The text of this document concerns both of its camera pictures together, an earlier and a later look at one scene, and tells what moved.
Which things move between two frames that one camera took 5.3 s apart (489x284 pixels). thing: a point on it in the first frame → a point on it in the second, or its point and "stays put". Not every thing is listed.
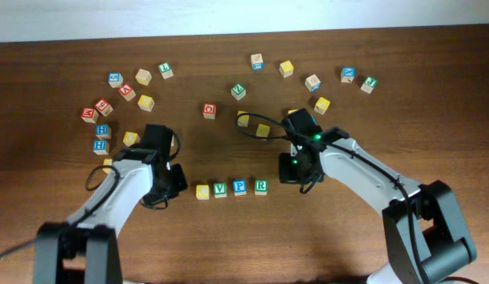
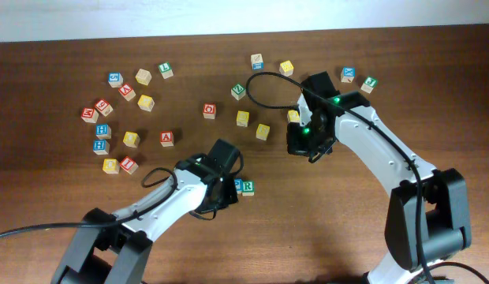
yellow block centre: (243, 120) stays put
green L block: (165, 69) stays put
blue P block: (240, 187) stays put
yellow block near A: (146, 102) stays put
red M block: (89, 115) stays put
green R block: (261, 187) → (248, 188)
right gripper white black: (298, 121) → (297, 143)
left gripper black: (156, 136) → (230, 193)
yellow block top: (286, 69) stays put
